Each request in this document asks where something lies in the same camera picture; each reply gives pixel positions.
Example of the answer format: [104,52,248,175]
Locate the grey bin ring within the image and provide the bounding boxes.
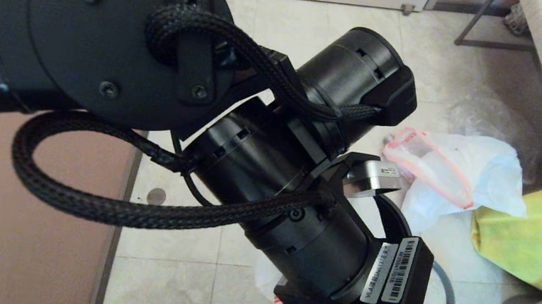
[425,260,463,304]

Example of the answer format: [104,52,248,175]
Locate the used trash bag red print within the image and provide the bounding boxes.
[371,121,539,251]

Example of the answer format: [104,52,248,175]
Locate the black round trash bin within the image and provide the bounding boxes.
[369,193,419,245]

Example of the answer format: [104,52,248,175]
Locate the yellow fabric bag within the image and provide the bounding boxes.
[461,162,542,298]

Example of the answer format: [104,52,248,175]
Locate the clear plastic bag dark contents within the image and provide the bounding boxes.
[442,89,542,186]

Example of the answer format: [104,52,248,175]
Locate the round metal floor socket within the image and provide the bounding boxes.
[146,186,168,208]

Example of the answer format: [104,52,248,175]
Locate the grey patterned slipper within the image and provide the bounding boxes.
[502,2,534,38]

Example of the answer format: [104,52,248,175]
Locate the grey metal frame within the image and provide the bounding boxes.
[454,0,542,59]

